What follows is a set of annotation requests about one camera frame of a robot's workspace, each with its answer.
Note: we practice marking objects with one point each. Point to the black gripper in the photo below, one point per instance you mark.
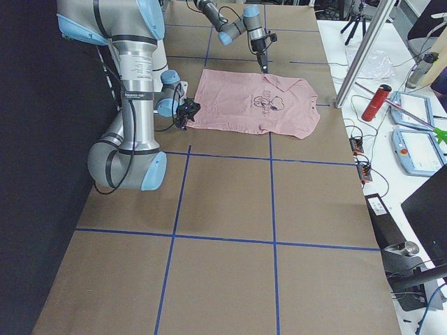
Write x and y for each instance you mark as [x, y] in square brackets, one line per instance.
[258, 46]
[183, 118]

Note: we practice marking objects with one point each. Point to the pink Snoopy t-shirt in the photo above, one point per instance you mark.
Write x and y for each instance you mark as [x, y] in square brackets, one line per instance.
[255, 103]

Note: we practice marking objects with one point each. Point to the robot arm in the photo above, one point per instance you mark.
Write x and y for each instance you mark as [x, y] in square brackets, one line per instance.
[230, 25]
[127, 155]

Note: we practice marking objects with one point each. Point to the black tripod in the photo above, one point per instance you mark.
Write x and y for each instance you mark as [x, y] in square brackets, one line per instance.
[354, 23]

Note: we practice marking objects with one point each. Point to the clear plastic bag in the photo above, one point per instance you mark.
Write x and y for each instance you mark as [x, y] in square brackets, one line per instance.
[377, 66]

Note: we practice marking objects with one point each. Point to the red cylindrical bottle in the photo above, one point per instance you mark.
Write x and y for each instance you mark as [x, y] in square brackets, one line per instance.
[376, 102]

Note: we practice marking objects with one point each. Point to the brown paper table cover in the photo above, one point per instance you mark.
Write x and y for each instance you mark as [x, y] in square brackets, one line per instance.
[248, 234]

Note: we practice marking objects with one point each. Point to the orange black connector block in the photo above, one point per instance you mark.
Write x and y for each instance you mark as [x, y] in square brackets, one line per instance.
[356, 144]

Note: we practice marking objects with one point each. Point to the blue teach pendant far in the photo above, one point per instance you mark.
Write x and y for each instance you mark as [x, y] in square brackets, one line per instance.
[417, 105]

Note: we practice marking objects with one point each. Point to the blue teach pendant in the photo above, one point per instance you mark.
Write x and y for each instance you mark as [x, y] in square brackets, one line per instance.
[417, 105]
[418, 152]

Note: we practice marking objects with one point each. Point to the grey water bottle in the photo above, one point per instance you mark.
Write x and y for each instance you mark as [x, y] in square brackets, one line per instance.
[421, 69]

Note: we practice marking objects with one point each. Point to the blue teach pendant near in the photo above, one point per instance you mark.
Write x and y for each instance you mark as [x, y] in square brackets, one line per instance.
[418, 152]

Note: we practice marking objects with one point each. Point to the metal stick green tip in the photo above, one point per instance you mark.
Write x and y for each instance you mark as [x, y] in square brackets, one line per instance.
[440, 134]

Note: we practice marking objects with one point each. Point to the black box white label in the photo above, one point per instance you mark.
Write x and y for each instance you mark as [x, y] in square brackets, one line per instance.
[385, 228]

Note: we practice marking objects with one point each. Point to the black monitor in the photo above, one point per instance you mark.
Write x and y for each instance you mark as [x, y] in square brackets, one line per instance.
[425, 211]

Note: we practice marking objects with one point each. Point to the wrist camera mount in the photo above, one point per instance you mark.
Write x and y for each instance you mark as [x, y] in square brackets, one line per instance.
[272, 37]
[190, 108]

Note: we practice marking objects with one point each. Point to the aluminium frame post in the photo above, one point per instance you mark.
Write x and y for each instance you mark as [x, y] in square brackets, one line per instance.
[368, 38]

